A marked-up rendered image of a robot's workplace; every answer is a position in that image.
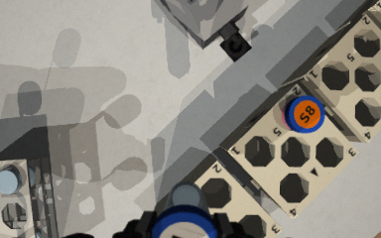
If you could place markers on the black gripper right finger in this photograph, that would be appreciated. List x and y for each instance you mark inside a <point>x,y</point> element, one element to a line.
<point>224,227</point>

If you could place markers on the beige tube rack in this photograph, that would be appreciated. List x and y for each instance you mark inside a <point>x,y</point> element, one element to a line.
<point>26,199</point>

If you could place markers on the grey sloped button desk with green done key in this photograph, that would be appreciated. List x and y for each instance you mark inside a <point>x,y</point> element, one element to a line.
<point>206,20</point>

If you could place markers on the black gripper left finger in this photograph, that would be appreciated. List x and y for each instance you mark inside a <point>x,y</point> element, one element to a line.
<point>142,230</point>

